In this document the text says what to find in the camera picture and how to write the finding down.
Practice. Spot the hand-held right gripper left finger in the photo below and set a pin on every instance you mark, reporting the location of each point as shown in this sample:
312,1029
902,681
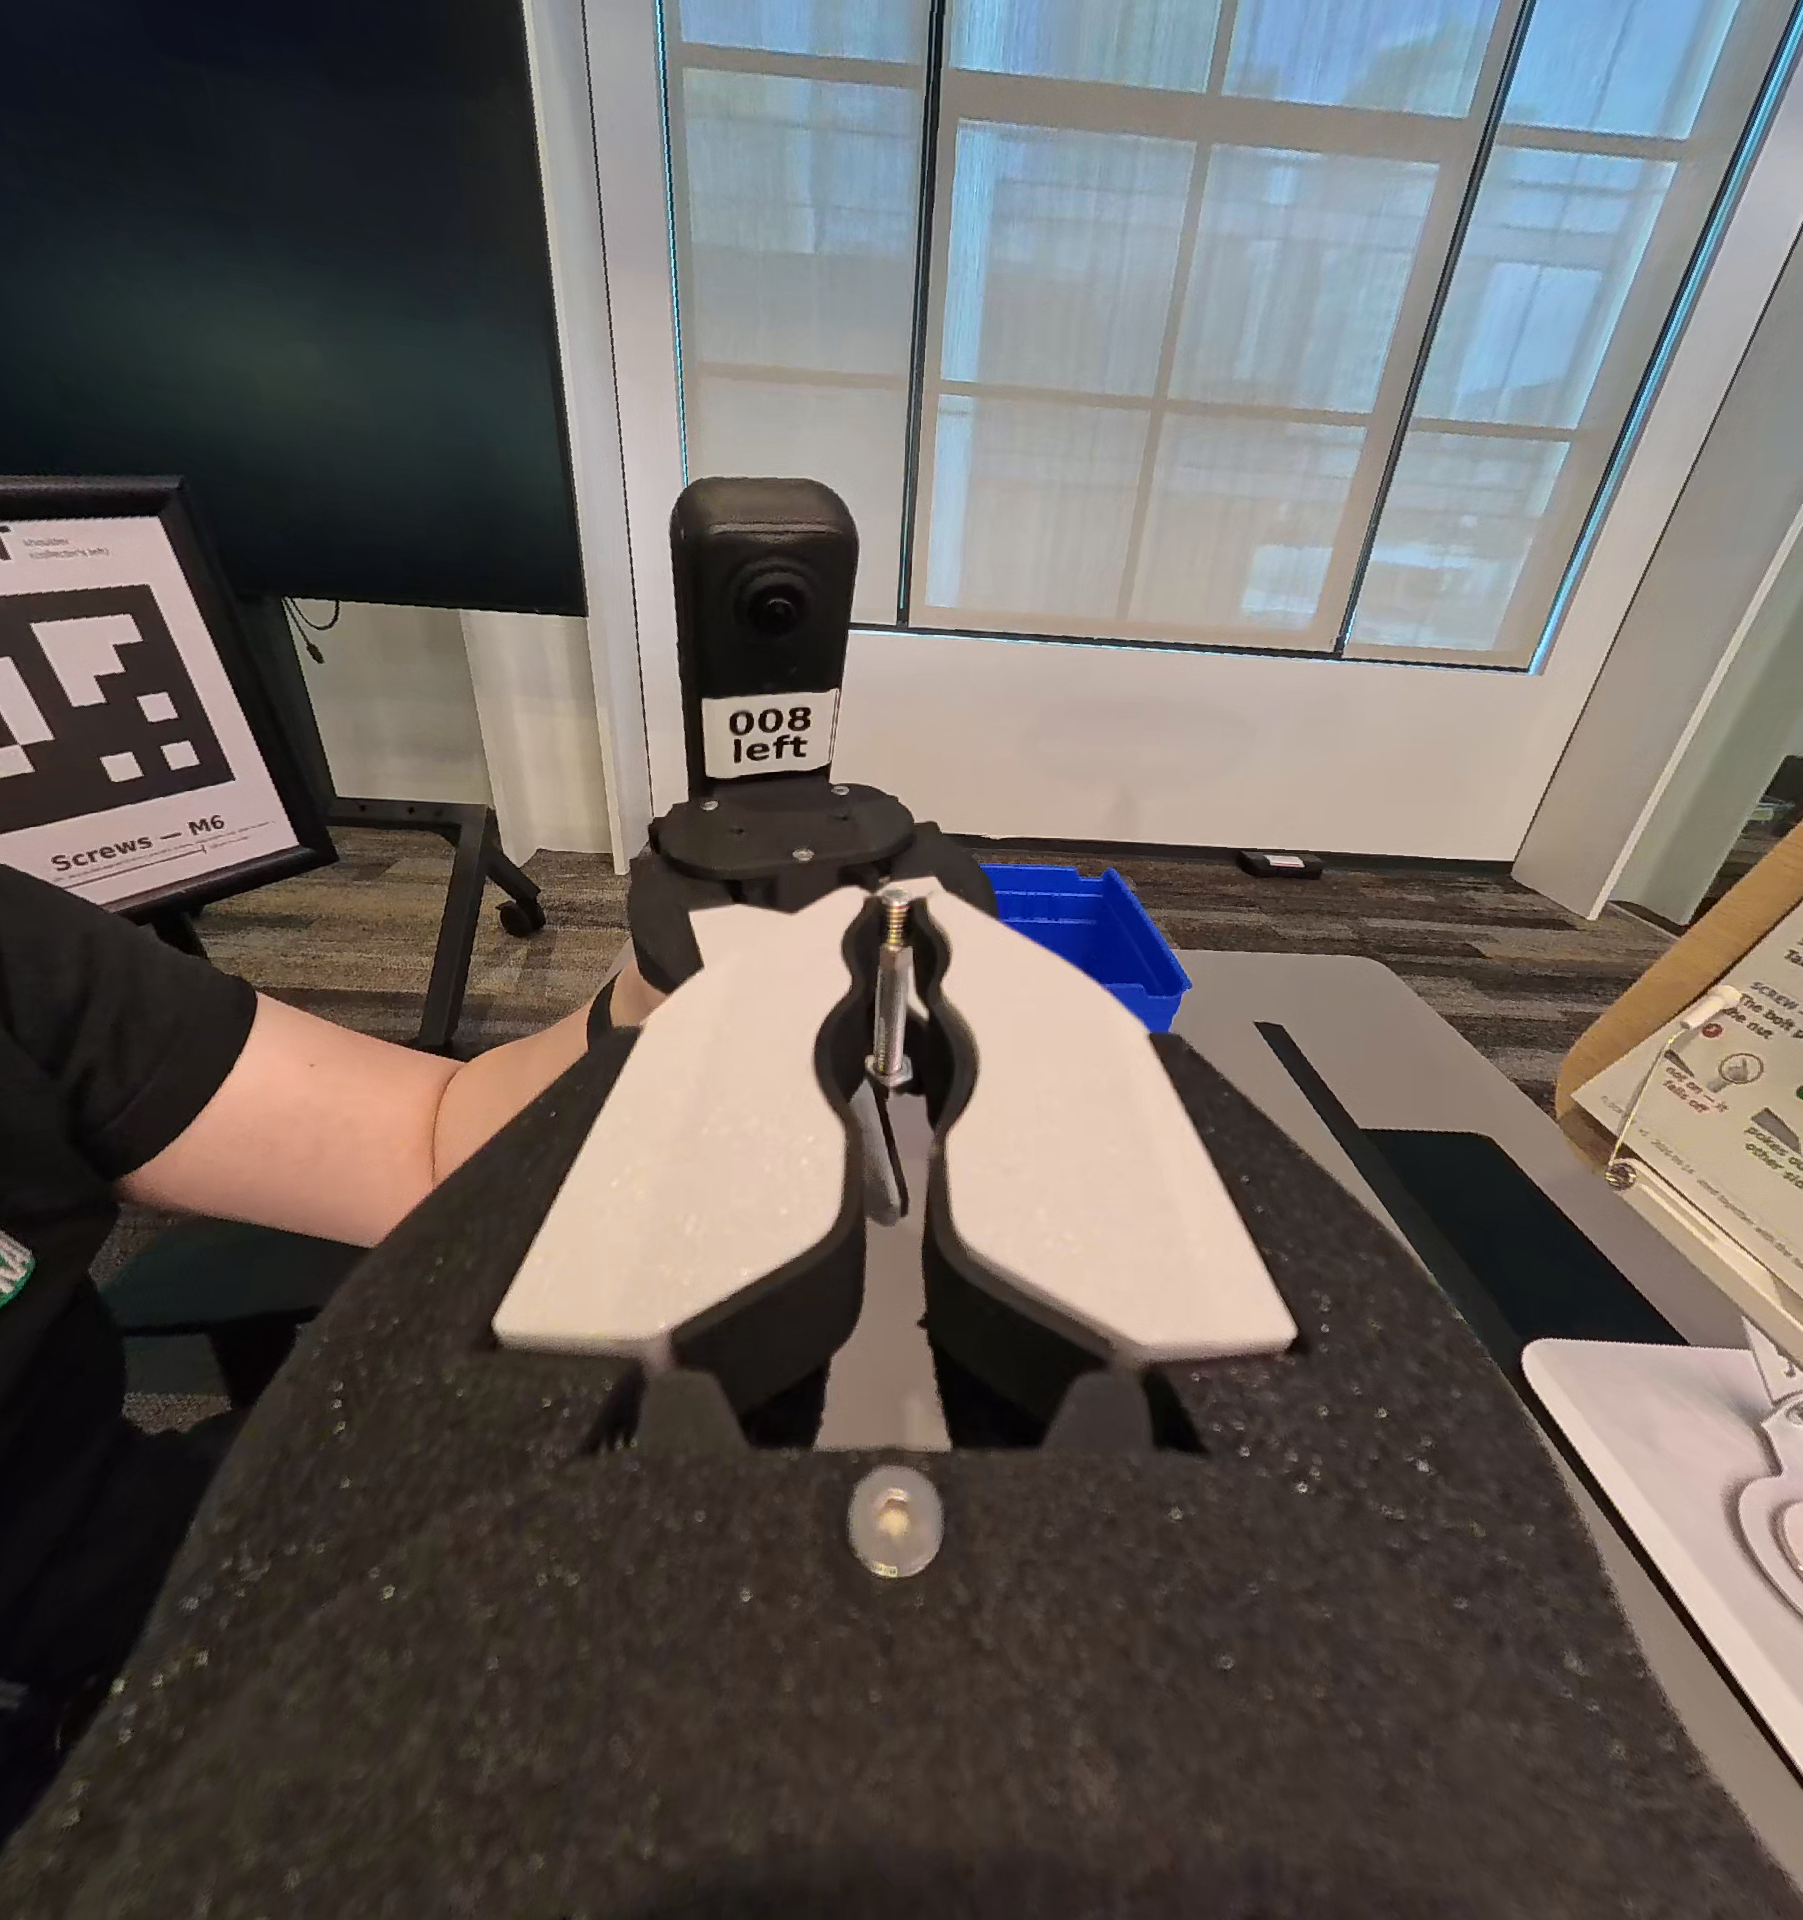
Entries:
675,1170

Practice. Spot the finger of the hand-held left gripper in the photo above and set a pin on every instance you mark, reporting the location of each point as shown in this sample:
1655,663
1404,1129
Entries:
721,938

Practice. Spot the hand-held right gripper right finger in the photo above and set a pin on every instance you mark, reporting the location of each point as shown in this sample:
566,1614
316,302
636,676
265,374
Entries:
1096,1170

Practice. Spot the steel bolt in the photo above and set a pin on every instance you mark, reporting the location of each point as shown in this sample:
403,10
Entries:
892,975

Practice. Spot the steel hex nut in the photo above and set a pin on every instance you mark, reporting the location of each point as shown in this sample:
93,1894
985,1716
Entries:
885,1074

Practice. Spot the person's left forearm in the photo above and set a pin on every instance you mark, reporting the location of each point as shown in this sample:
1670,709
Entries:
345,1110

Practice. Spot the grey desk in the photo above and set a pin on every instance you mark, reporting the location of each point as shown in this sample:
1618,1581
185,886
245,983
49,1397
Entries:
1290,990

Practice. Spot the blue plastic bin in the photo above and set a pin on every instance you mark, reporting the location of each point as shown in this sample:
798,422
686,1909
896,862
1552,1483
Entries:
1080,929

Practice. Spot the black rolling screen stand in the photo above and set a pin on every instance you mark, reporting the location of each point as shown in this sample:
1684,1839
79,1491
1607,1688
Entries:
459,929

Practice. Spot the small black floor device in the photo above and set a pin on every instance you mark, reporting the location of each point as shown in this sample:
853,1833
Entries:
1280,864

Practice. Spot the dark rectangular panel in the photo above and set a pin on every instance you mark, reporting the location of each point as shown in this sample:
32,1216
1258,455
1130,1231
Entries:
1500,1216

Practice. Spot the black office chair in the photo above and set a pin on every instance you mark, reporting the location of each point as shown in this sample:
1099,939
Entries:
241,1273

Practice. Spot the framed marker tag sign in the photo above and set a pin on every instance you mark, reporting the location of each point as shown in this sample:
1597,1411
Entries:
167,839

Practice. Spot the large gridded window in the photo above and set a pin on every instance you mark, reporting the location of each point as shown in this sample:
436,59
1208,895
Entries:
1290,300

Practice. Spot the person's black shirt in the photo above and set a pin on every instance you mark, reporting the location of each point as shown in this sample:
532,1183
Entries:
60,1049

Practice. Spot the printed instruction board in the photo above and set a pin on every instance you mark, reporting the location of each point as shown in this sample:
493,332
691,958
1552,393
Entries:
1770,1049

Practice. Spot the large dark wall screen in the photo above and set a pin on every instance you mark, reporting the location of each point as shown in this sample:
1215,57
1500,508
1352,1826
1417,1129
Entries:
241,300

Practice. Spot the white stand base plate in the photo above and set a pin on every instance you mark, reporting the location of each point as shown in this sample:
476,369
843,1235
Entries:
1636,1440

